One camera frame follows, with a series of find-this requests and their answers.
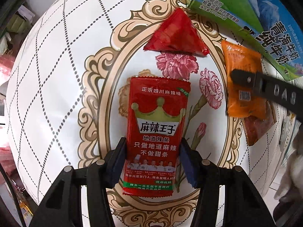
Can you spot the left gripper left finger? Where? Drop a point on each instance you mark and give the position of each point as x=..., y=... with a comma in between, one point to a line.
x=115, y=160

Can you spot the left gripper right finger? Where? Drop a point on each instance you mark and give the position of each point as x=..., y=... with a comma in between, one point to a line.
x=191, y=161

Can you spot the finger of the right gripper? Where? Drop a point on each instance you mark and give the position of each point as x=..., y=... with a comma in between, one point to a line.
x=243, y=78

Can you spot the orange snack packet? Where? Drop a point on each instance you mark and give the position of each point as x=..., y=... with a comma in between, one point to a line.
x=241, y=66

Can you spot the brown snack packet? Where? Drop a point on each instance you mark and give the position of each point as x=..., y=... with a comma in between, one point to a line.
x=255, y=128

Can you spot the red spicy strip packet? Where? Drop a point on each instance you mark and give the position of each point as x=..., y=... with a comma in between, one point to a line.
x=155, y=121

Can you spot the white red snack packet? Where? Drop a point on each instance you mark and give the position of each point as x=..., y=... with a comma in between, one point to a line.
x=289, y=130

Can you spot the cardboard milk box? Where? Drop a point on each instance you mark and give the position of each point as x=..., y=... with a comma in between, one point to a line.
x=266, y=25

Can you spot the small red triangular packet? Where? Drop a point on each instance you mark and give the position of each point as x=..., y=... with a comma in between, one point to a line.
x=177, y=34

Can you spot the white patterned quilt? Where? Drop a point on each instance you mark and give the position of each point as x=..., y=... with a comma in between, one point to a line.
x=67, y=107

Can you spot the pile of clothes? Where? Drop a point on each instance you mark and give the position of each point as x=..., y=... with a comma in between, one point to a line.
x=14, y=35

